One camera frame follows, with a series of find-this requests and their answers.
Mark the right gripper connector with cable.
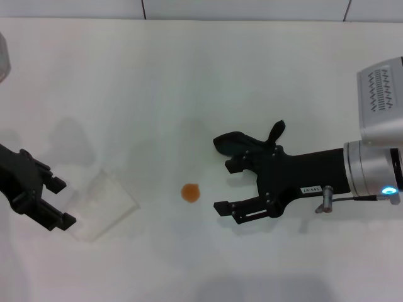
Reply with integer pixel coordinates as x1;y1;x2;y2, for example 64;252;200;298
315;185;379;214

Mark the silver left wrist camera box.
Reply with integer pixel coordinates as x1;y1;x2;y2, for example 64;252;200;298
0;31;13;84

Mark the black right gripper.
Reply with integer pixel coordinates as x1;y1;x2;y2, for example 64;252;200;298
213;145;352;225

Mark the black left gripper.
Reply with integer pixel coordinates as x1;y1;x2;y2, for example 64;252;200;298
0;143;77;233

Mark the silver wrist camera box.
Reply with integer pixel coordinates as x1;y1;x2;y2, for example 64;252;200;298
0;31;13;84
356;55;403;147

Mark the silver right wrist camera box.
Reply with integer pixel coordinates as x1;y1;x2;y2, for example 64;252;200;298
356;55;403;147

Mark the brown water stain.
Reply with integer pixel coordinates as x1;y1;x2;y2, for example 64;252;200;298
181;182;202;204

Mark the white paper cup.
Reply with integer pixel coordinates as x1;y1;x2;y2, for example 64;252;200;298
66;168;141;243

